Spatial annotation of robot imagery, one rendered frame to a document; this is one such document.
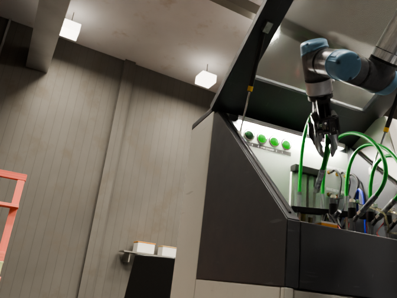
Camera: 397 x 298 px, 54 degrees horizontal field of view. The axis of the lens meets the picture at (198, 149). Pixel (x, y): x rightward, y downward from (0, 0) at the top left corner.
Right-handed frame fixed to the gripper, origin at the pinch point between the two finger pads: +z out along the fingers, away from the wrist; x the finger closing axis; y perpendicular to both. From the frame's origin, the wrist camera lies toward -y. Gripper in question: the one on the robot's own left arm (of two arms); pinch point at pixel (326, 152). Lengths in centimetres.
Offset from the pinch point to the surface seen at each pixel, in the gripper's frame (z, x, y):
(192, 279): 41, -54, 2
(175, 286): 52, -66, -9
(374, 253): 17.8, 4.5, 28.2
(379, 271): 21.8, 4.8, 30.7
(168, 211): 459, -323, -779
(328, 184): 34, 4, -40
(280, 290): 12.7, -20.4, 43.2
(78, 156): 240, -494, -744
